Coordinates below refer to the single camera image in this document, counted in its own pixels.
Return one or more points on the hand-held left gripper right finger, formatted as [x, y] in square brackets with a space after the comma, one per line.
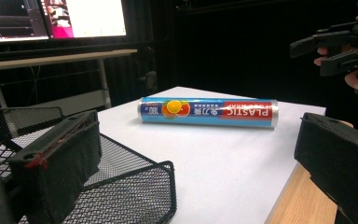
[341, 155]

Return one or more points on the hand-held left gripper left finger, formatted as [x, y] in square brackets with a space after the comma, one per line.
[59, 155]

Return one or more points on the plastic wrap box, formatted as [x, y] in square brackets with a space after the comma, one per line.
[208, 112]

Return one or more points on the white metal-legged desk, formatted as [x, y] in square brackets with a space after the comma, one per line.
[59, 57]

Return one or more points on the bright-screen computer monitor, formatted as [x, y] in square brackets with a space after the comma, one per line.
[93, 17]

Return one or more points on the dark-screen computer monitor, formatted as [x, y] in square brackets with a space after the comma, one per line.
[12, 18]

